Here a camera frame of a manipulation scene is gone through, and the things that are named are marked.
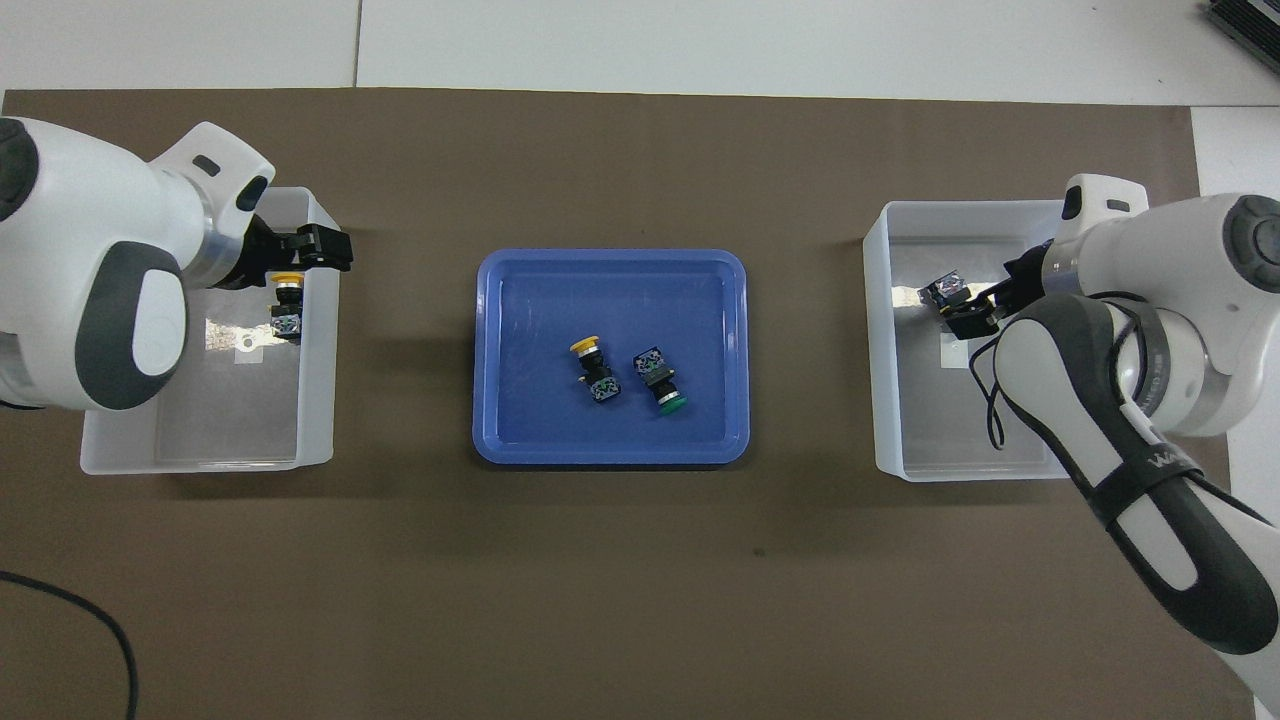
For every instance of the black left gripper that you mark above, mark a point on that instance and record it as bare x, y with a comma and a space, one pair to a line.
255, 255

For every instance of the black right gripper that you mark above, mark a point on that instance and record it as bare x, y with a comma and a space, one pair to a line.
1028, 275

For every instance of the green push button switch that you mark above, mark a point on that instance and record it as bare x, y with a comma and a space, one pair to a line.
660, 380
942, 292

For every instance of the yellow push button switch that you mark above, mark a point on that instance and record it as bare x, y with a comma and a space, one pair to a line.
288, 318
593, 372

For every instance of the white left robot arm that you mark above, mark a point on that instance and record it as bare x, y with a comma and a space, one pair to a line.
90, 260

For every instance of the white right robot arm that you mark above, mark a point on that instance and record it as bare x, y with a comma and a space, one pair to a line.
1150, 350

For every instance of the small white sticker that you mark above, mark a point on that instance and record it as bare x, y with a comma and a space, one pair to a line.
247, 349
955, 356

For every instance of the translucent white plastic box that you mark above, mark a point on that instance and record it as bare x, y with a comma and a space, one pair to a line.
230, 400
920, 420

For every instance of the blue plastic tray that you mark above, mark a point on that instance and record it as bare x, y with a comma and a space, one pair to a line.
610, 357

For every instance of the grey metal device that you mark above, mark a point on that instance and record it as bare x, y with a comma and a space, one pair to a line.
1245, 25

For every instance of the brown paper table mat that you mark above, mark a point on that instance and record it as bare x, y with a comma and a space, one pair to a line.
620, 580

